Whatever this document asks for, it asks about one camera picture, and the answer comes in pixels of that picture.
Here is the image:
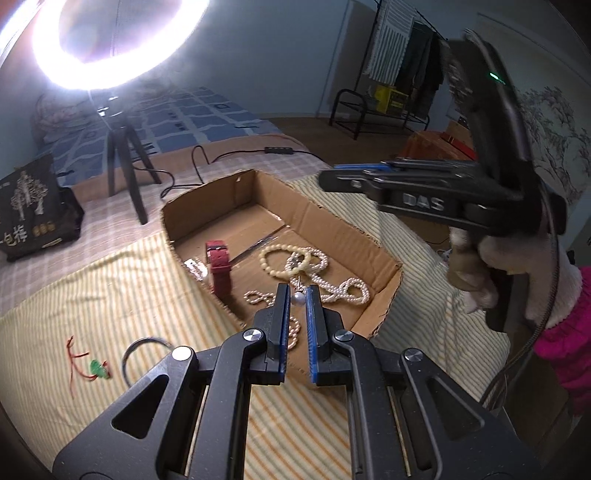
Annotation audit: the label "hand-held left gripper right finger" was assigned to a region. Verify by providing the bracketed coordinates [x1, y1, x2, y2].
[305, 285, 541, 480]

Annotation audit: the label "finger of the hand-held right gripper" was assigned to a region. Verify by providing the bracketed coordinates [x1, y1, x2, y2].
[318, 168, 387, 201]
[332, 158, 482, 173]

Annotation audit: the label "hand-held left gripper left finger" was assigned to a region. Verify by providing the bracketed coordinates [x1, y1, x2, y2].
[52, 282, 293, 480]

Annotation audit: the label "small bead necklace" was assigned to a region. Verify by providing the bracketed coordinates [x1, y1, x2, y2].
[243, 290, 302, 350]

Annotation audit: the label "white pearl necklace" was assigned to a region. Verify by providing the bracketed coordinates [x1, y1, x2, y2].
[318, 276, 371, 305]

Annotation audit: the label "cream bead bracelet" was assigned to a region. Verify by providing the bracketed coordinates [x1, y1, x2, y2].
[259, 247, 329, 281]

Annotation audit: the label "red strap wristwatch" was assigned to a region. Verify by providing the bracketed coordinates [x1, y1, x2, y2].
[184, 240, 234, 303]

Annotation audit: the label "person's right forearm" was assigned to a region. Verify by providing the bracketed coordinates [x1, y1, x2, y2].
[533, 265, 591, 402]

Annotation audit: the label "person's right hand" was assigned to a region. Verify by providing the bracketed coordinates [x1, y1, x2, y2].
[445, 228, 583, 330]

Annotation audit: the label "orange cardboard box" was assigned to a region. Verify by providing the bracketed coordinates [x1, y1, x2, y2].
[397, 130, 478, 162]

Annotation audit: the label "yellow box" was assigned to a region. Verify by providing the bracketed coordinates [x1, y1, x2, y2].
[375, 84, 409, 114]

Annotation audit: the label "black low metal rack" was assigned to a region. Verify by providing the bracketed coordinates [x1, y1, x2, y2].
[329, 89, 430, 140]

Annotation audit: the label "dark hanging clothes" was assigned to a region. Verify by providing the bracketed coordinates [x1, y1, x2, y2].
[394, 21, 444, 93]

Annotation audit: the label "striped hanging towel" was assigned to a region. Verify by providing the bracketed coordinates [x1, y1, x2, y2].
[367, 0, 416, 86]

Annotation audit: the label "black clothes rack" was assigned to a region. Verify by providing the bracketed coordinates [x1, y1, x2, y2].
[355, 0, 451, 139]

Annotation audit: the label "yellow striped bed sheet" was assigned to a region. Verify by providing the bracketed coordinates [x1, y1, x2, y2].
[0, 178, 509, 480]

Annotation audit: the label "black bangle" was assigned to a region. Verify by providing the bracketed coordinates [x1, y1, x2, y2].
[121, 338, 174, 386]

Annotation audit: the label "blue patterned bed sheet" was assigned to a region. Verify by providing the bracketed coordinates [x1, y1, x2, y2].
[44, 85, 273, 160]

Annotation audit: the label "black tripod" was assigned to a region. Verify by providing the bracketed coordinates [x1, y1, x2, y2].
[95, 90, 162, 225]

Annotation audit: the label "beige checked bed sheet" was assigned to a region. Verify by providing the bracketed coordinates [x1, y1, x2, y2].
[0, 134, 333, 319]

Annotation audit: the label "black printed snack bag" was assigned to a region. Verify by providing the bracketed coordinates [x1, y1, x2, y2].
[0, 152, 85, 261]

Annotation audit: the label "folded floral quilt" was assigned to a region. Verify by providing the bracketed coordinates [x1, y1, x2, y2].
[30, 90, 100, 144]

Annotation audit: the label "tree print wall hanging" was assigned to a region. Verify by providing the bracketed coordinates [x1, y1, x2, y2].
[515, 85, 591, 204]

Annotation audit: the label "black power cable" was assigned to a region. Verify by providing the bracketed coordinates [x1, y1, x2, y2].
[159, 144, 333, 199]

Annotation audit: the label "red cord green pendant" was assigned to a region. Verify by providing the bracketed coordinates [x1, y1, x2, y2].
[66, 335, 113, 398]

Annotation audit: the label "white ring light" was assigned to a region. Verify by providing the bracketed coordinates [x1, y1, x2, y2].
[32, 0, 213, 90]

